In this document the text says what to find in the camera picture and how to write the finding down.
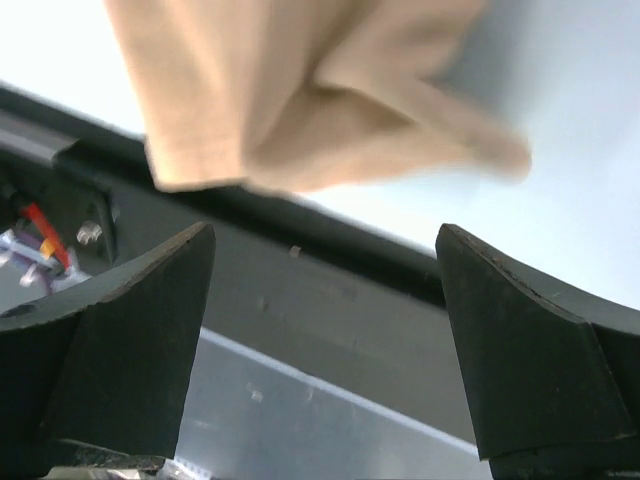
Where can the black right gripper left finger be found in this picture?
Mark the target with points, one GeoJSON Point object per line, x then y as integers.
{"type": "Point", "coordinates": [96, 376]}

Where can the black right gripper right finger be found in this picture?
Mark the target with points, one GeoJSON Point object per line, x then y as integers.
{"type": "Point", "coordinates": [550, 372]}

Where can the beige t shirt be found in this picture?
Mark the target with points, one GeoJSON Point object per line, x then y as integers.
{"type": "Point", "coordinates": [298, 96]}

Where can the white slotted cable duct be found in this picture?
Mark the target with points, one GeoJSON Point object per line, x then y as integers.
{"type": "Point", "coordinates": [181, 469]}

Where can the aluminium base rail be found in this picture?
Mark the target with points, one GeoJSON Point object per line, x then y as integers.
{"type": "Point", "coordinates": [248, 416]}

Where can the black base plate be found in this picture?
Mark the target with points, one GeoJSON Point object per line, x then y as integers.
{"type": "Point", "coordinates": [322, 296]}

